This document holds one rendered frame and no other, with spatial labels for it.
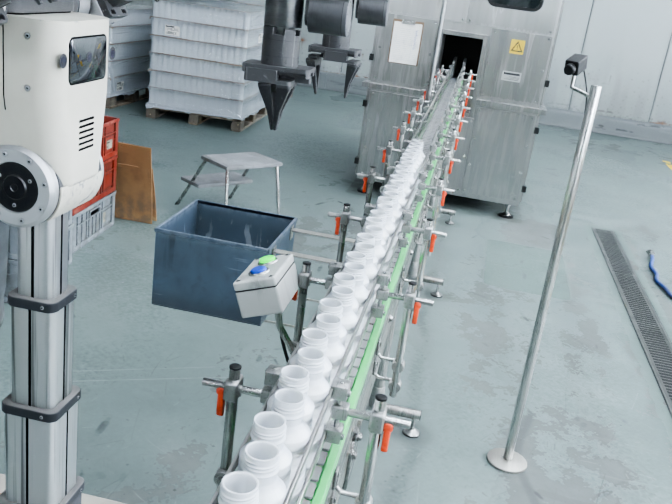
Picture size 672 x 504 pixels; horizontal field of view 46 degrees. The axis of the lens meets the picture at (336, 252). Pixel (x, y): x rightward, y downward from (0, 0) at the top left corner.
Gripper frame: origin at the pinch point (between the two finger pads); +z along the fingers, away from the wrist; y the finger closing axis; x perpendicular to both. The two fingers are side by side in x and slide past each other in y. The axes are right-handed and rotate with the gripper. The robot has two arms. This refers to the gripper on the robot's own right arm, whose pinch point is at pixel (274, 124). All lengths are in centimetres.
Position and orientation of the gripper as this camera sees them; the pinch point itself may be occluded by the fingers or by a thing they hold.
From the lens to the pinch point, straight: 123.9
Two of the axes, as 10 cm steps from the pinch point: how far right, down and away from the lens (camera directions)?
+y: 9.9, 1.4, -0.7
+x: 1.2, -3.1, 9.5
